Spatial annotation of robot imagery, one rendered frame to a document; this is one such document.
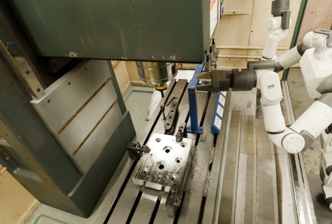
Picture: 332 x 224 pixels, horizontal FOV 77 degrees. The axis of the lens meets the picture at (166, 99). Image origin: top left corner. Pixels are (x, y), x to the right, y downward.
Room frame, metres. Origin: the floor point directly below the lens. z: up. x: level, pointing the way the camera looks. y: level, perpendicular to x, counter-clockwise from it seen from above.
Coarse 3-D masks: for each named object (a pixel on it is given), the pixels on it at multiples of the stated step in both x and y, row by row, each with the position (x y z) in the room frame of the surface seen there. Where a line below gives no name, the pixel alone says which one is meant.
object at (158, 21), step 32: (32, 0) 0.74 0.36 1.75; (64, 0) 0.69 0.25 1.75; (96, 0) 0.65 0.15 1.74; (128, 0) 0.61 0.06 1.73; (160, 0) 0.57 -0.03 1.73; (192, 0) 0.54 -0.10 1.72; (32, 32) 0.77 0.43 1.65; (64, 32) 0.71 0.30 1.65; (96, 32) 0.66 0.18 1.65; (128, 32) 0.62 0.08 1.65; (160, 32) 0.58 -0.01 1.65; (192, 32) 0.54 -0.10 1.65
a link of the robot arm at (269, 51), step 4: (268, 44) 1.12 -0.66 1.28; (272, 44) 1.11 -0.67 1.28; (276, 44) 1.10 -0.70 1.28; (264, 48) 1.14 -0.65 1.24; (268, 48) 1.12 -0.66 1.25; (272, 48) 1.11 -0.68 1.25; (264, 52) 1.13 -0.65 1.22; (268, 52) 1.11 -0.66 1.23; (272, 52) 1.10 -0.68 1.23; (264, 56) 1.13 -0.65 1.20; (268, 56) 1.11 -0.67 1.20; (272, 56) 1.11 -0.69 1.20; (276, 56) 1.14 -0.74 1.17
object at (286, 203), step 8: (256, 96) 1.41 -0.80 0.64; (280, 104) 1.21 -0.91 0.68; (280, 152) 0.79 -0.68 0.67; (280, 160) 0.73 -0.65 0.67; (288, 160) 0.72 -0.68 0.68; (280, 168) 0.68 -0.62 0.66; (288, 168) 0.67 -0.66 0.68; (280, 176) 0.64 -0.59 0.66; (288, 176) 0.62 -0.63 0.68; (280, 184) 0.59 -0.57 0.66; (288, 184) 0.57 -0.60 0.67; (280, 192) 0.54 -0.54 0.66; (288, 192) 0.53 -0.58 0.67; (280, 200) 0.50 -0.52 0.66; (288, 200) 0.49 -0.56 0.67; (280, 208) 0.46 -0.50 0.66; (288, 208) 0.45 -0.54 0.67; (280, 216) 0.43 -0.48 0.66; (288, 216) 0.42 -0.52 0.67; (296, 216) 0.41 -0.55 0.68
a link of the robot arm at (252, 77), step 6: (264, 60) 0.67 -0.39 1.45; (270, 60) 0.66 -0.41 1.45; (252, 66) 0.66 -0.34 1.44; (258, 66) 0.65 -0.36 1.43; (264, 66) 0.65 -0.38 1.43; (270, 66) 0.64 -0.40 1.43; (246, 72) 0.64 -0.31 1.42; (252, 72) 0.64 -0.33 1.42; (258, 72) 0.63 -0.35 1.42; (246, 78) 0.62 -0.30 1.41; (252, 78) 0.62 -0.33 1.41; (258, 78) 0.62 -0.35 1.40; (246, 84) 0.61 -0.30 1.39; (252, 84) 0.61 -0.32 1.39; (258, 84) 0.61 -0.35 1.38; (246, 90) 0.62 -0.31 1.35
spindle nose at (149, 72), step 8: (136, 64) 0.70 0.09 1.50; (144, 64) 0.66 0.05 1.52; (152, 64) 0.65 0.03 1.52; (160, 64) 0.64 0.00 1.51; (168, 64) 0.66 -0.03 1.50; (176, 64) 0.69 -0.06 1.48; (144, 72) 0.66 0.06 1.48; (152, 72) 0.65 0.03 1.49; (160, 72) 0.64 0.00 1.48; (168, 72) 0.65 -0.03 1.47; (176, 72) 0.69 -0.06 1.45; (144, 80) 0.67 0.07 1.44; (152, 80) 0.65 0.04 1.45; (160, 80) 0.65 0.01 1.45; (168, 80) 0.65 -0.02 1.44
